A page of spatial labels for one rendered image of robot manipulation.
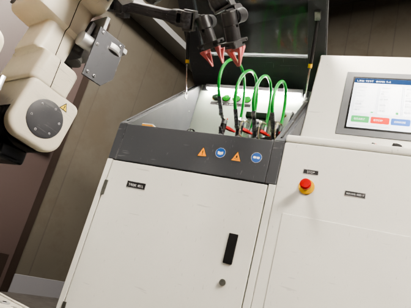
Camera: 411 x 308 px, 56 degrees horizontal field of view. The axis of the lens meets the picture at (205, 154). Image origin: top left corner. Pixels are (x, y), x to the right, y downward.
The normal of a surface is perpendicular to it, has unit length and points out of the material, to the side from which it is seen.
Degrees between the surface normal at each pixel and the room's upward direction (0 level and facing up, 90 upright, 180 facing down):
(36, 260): 90
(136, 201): 90
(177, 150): 90
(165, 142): 90
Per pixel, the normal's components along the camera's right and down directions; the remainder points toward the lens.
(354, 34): -0.56, -0.38
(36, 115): 0.79, 0.03
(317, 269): -0.33, -0.36
